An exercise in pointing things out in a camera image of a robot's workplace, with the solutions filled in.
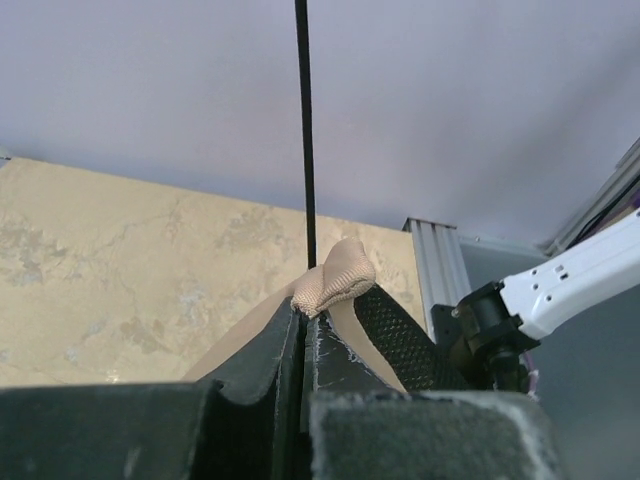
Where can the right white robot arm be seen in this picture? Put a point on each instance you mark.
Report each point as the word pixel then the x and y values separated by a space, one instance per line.
pixel 502 321

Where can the black tent pole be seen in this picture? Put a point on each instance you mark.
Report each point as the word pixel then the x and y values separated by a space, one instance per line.
pixel 303 51

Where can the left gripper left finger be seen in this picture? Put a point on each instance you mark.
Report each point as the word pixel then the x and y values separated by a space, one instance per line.
pixel 240 421

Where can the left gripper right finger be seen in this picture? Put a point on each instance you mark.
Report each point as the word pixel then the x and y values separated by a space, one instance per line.
pixel 361 429

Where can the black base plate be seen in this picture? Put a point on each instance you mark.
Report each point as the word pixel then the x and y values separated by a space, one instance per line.
pixel 446 326

